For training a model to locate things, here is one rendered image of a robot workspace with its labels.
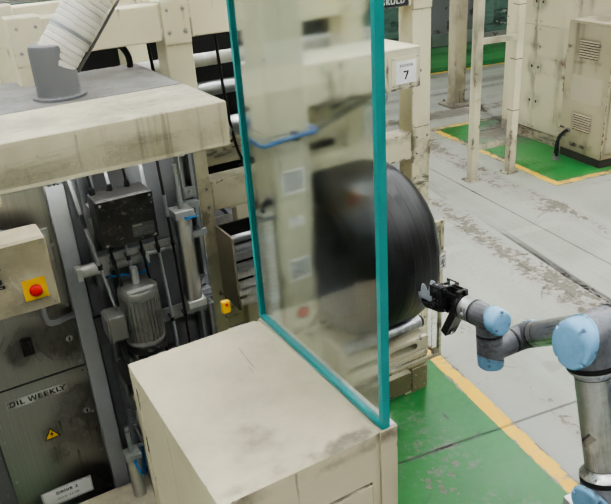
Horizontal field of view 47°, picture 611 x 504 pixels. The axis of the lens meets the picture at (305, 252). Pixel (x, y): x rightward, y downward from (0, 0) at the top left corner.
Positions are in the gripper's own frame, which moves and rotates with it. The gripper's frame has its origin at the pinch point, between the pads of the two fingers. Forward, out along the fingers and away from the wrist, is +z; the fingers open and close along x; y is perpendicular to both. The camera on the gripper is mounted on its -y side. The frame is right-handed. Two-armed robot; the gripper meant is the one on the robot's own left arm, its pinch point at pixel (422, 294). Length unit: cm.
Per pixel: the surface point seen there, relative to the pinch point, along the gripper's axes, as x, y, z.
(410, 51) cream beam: -32, 71, 39
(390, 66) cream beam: -24, 67, 39
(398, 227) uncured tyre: 4.9, 23.2, 2.7
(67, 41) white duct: 83, 89, 38
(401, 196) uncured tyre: -1.0, 30.7, 8.1
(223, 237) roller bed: 38, 15, 66
